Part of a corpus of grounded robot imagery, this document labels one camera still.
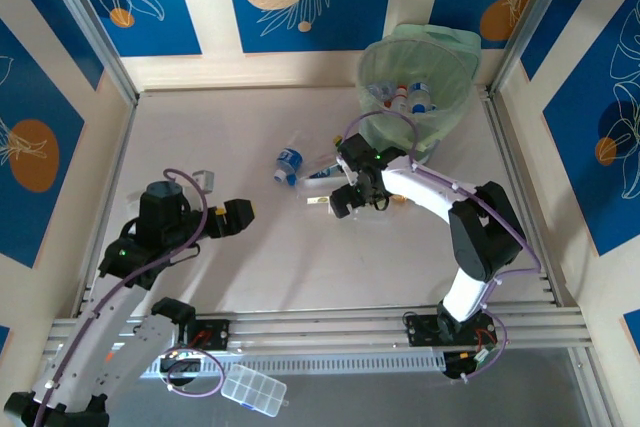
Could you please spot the aluminium frame post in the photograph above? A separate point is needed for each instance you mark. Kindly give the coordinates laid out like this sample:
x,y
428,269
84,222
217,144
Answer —
x,y
90,32
530,22

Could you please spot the clear plastic box yellow label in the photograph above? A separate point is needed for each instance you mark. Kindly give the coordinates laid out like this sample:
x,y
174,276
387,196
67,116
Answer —
x,y
317,201

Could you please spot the green mesh trash bin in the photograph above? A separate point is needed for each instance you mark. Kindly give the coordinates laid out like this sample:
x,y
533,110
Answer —
x,y
435,32

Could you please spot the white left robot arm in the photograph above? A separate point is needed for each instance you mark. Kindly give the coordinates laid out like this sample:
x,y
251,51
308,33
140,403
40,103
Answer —
x,y
100,317

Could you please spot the clear plastic organiser box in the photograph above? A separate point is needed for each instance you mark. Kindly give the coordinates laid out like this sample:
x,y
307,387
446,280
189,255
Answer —
x,y
252,389

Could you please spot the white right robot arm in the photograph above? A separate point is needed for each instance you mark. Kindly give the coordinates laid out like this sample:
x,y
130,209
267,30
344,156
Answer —
x,y
420,187

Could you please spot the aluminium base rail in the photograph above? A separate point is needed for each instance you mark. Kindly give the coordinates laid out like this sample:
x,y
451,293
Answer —
x,y
320,327

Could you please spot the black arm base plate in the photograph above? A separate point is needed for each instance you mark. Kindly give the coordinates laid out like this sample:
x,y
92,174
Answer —
x,y
417,329
215,334

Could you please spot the aluminium side rail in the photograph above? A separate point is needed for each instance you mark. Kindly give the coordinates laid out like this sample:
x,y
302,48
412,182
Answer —
x,y
515,172
120,157

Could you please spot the clear bottle blue cap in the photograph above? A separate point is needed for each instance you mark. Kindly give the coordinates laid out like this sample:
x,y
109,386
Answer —
x,y
325,174

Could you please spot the blue label bottle white cap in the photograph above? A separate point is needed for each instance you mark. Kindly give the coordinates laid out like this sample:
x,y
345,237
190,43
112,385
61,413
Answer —
x,y
290,157

